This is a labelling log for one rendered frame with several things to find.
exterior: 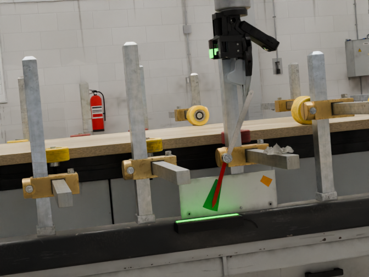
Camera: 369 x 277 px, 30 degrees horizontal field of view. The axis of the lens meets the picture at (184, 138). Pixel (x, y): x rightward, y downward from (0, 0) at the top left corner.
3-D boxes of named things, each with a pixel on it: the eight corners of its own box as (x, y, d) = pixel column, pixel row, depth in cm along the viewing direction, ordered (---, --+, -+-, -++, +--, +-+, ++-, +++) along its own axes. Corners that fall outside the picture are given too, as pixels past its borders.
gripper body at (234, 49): (213, 62, 175) (209, 14, 174) (245, 60, 177) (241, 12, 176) (221, 60, 167) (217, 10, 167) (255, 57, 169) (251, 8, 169)
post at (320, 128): (337, 228, 186) (323, 50, 184) (325, 230, 185) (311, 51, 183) (331, 226, 190) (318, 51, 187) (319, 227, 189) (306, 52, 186)
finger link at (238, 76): (227, 97, 172) (223, 60, 171) (249, 95, 173) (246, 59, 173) (230, 97, 169) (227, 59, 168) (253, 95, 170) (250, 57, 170)
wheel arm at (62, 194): (74, 210, 141) (72, 189, 140) (57, 212, 140) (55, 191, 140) (63, 188, 183) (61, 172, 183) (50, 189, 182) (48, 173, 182)
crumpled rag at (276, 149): (298, 152, 157) (297, 142, 157) (270, 155, 155) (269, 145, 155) (284, 150, 165) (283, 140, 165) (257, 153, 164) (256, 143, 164)
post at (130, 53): (154, 230, 175) (137, 40, 172) (140, 232, 174) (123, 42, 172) (151, 228, 178) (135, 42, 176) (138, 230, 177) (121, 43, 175)
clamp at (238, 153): (270, 162, 181) (269, 143, 180) (221, 167, 178) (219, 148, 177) (263, 161, 186) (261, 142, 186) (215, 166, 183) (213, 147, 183)
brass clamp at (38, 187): (79, 194, 169) (78, 173, 169) (23, 200, 166) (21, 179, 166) (78, 191, 175) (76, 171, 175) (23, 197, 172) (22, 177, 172)
